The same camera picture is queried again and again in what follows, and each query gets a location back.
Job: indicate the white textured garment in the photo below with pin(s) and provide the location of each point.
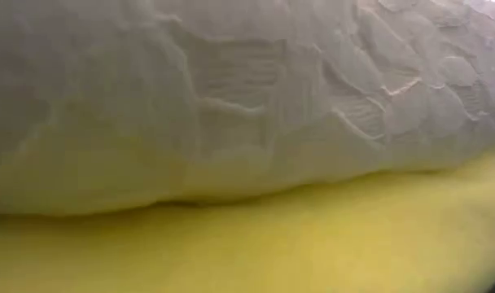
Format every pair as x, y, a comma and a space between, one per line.
231, 101

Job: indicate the yellow garment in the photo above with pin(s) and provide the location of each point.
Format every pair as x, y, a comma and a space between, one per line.
272, 244

